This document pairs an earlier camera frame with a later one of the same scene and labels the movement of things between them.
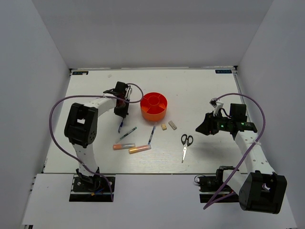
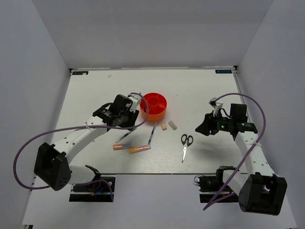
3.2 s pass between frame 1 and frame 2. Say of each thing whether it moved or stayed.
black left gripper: moved
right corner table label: stayed
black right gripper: stayed
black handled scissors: stayed
